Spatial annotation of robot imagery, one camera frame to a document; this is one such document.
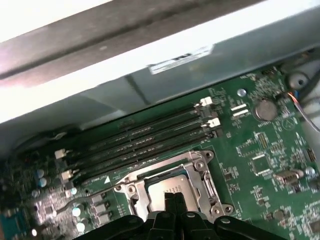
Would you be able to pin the white label sticker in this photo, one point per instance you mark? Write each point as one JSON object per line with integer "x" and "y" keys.
{"x": 180, "y": 58}

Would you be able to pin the silver board connector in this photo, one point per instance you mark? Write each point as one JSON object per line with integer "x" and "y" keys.
{"x": 287, "y": 178}

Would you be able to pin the pale grey plastic duct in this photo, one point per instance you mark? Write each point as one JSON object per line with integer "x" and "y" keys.
{"x": 298, "y": 80}

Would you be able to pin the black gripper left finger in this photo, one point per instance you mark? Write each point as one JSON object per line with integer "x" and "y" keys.
{"x": 140, "y": 230}

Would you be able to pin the silver coin battery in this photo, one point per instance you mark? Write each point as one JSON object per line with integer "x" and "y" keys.
{"x": 265, "y": 109}

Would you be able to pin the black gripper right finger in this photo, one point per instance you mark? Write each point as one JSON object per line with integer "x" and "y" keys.
{"x": 205, "y": 230}

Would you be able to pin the metal CPU socket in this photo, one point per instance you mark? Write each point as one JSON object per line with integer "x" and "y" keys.
{"x": 130, "y": 189}

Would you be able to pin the black RAM slot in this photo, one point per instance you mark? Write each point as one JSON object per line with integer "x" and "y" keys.
{"x": 140, "y": 137}
{"x": 140, "y": 160}
{"x": 140, "y": 149}
{"x": 140, "y": 125}

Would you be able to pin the square black chip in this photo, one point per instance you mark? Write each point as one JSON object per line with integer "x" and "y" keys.
{"x": 261, "y": 165}

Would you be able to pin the silver CPU green board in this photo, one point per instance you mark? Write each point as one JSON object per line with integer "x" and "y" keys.
{"x": 160, "y": 190}

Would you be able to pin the green motherboard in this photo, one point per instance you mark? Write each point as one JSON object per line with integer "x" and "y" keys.
{"x": 250, "y": 140}

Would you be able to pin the black PC case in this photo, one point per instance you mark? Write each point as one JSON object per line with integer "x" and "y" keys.
{"x": 175, "y": 82}

